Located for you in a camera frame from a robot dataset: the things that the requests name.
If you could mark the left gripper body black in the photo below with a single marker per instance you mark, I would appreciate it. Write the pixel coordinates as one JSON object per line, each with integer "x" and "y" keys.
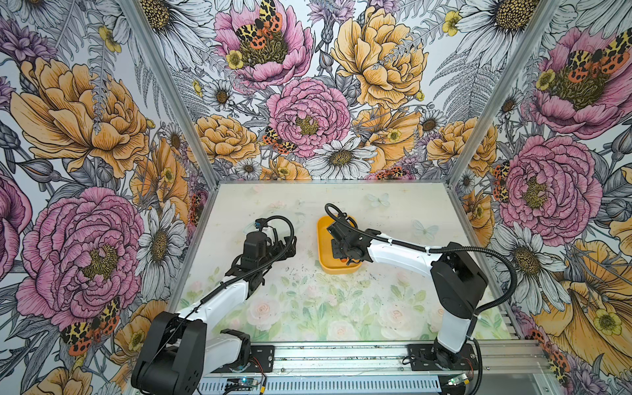
{"x": 265, "y": 258}

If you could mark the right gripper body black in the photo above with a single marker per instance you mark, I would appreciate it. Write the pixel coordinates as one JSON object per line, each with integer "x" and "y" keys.
{"x": 340, "y": 250}

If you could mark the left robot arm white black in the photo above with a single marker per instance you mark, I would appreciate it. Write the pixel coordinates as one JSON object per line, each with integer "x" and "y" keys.
{"x": 180, "y": 349}

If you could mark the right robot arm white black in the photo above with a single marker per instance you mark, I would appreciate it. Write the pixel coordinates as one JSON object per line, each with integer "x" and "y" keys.
{"x": 458, "y": 281}

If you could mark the yellow plastic bin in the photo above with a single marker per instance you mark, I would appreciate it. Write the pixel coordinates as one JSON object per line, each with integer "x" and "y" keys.
{"x": 330, "y": 264}

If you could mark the small green circuit board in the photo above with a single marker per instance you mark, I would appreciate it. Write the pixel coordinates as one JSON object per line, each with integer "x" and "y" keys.
{"x": 242, "y": 384}

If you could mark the right circuit board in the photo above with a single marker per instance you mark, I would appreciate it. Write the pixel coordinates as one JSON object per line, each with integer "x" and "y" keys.
{"x": 462, "y": 379}

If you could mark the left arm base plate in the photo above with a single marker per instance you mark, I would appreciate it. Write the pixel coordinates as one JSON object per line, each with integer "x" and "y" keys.
{"x": 259, "y": 359}

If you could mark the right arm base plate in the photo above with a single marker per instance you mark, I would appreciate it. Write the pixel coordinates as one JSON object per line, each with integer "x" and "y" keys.
{"x": 431, "y": 357}

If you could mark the aluminium front rail frame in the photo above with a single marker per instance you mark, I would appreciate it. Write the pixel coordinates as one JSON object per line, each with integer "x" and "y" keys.
{"x": 505, "y": 367}

